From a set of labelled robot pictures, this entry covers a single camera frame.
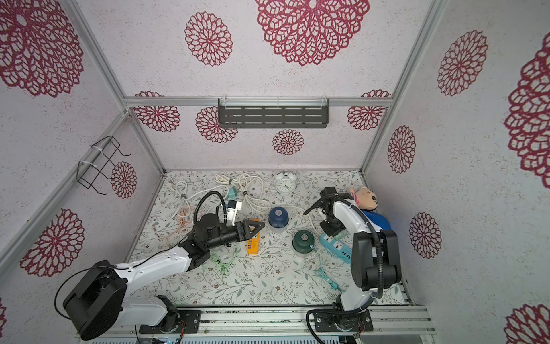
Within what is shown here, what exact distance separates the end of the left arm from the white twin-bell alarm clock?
15.7 inches

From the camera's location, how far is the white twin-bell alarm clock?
105 centimetres

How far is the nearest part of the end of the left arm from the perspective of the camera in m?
0.62
